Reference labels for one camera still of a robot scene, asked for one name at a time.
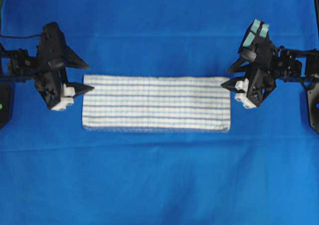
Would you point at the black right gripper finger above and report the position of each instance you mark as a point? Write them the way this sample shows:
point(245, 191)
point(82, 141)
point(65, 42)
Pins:
point(240, 87)
point(239, 66)

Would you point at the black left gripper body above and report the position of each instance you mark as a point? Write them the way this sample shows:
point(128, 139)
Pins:
point(51, 74)

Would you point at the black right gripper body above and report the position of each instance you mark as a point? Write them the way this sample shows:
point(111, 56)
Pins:
point(258, 70)

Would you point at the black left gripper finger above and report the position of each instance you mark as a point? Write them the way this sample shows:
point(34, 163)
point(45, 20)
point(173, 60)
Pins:
point(73, 60)
point(68, 92)

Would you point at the white blue-striped towel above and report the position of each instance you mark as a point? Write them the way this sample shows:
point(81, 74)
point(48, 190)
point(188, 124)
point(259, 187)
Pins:
point(150, 104)

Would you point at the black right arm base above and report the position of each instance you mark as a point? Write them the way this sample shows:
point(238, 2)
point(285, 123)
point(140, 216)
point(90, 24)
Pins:
point(312, 107)

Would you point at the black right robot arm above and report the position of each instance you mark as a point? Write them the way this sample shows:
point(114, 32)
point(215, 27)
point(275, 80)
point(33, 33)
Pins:
point(288, 68)

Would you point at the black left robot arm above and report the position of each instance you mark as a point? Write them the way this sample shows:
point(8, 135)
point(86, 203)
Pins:
point(21, 67)

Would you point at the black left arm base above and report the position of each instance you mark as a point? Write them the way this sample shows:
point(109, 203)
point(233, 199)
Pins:
point(7, 91)

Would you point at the black taped right wrist camera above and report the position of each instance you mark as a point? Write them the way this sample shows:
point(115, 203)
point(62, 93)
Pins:
point(256, 34)

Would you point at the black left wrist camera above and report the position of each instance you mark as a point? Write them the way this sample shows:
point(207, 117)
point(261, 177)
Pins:
point(52, 36)

